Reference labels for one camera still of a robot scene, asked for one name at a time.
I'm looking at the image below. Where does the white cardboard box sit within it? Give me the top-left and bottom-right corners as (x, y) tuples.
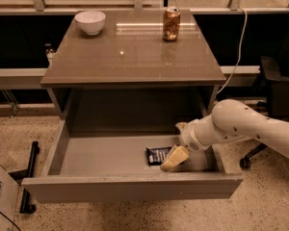
(0, 165), (18, 231)

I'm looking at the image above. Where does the black metal stand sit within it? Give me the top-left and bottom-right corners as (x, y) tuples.
(10, 141), (39, 214)

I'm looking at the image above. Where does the dark blue rxbar wrapper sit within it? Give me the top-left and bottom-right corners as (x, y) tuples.
(145, 147), (171, 166)

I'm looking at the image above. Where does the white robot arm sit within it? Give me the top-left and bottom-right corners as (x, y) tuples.
(160, 99), (289, 171)

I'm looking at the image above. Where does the white cable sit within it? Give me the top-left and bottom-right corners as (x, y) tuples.
(216, 7), (249, 95)

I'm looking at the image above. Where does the grey counter cabinet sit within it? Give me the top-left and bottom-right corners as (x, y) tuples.
(41, 10), (224, 134)

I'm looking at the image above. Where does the open grey top drawer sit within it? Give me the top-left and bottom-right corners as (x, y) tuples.
(21, 93), (244, 205)

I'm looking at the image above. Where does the orange soda can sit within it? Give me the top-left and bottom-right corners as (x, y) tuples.
(163, 7), (180, 41)

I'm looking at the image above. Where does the black office chair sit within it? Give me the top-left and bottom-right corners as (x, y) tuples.
(239, 16), (289, 170)

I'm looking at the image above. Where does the white ceramic bowl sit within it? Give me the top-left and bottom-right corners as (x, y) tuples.
(74, 11), (106, 35)

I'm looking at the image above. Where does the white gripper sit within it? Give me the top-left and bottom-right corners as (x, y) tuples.
(160, 119), (207, 171)

